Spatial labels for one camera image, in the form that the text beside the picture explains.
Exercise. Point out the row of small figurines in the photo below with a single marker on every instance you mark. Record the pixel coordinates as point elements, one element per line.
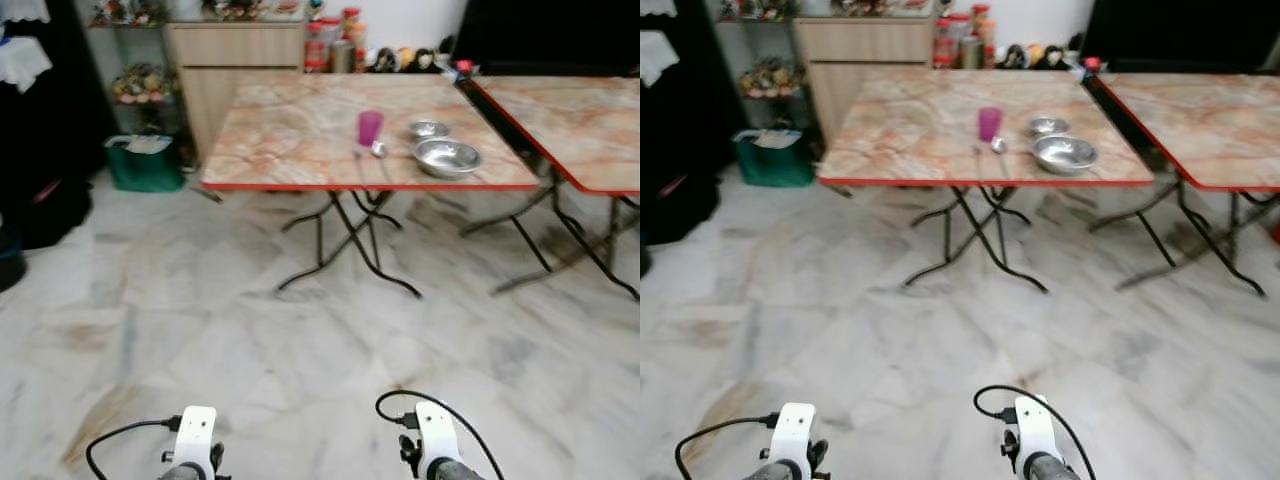
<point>1035,56</point>
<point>405,60</point>

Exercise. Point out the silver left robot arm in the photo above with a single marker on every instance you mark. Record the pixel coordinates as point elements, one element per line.
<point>182,473</point>
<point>775,472</point>

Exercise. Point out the black television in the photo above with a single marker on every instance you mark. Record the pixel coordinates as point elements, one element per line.
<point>1180,32</point>
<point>550,35</point>

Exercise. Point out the purple plastic cup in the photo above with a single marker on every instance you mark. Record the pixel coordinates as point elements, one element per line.
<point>370,128</point>
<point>990,124</point>

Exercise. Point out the steel spoon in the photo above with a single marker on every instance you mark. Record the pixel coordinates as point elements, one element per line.
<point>998,145</point>
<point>378,149</point>

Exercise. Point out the white cloth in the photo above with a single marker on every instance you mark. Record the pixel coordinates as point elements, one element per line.
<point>22,62</point>
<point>655,58</point>

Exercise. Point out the short red-lidded jar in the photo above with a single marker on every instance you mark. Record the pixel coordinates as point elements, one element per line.
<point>948,44</point>
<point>317,48</point>

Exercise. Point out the flower arrangement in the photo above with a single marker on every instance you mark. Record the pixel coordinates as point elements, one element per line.
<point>772,78</point>
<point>143,85</point>

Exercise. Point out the small steel bowl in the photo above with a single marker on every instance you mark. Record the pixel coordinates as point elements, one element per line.
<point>429,129</point>
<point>1049,126</point>

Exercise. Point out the marble-pattern red-edged folding table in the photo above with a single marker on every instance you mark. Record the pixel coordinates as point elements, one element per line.
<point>580,125</point>
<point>910,130</point>
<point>290,130</point>
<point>1200,120</point>

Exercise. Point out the green bag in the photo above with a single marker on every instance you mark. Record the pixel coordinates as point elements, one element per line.
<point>145,168</point>
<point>772,163</point>

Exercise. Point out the tall red-lidded jar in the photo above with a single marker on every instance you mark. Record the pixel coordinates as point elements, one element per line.
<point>984,35</point>
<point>353,40</point>

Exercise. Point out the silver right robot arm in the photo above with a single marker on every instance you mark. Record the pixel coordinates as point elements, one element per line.
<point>458,472</point>
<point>1058,470</point>

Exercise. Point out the light wooden cabinet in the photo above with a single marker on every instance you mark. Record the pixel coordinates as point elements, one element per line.
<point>235,50</point>
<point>865,45</point>

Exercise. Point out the large steel bowl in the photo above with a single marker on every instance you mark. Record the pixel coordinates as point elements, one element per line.
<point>1065,154</point>
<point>447,158</point>

